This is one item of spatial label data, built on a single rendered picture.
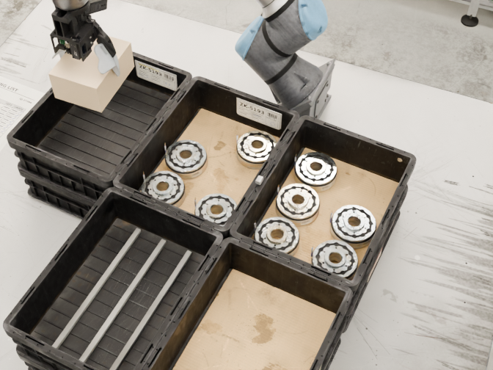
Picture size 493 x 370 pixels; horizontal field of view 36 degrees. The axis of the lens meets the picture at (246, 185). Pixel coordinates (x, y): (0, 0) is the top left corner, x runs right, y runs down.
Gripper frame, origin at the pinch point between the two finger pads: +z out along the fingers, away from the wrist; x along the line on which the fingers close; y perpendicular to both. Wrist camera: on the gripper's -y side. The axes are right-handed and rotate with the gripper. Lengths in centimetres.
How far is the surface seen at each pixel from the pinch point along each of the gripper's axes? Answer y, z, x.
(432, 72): -147, 110, 66
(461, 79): -148, 110, 79
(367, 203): -6, 27, 67
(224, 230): 19.9, 16.6, 40.8
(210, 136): -11.8, 26.8, 23.3
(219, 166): -3.5, 26.7, 29.3
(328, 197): -5, 27, 57
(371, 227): 2, 24, 70
